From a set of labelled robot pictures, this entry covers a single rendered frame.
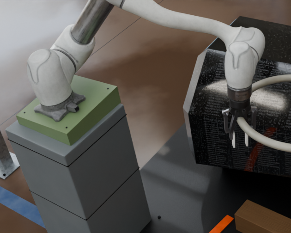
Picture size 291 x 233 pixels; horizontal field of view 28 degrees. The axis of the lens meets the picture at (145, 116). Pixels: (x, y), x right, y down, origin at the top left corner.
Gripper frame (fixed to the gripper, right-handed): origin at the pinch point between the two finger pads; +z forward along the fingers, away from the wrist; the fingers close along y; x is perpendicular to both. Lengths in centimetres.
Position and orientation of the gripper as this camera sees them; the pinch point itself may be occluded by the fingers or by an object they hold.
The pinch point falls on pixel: (239, 138)
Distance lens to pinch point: 229.0
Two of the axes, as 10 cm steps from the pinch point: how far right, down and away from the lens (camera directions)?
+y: 9.9, -1.2, -0.2
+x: -0.5, -5.8, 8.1
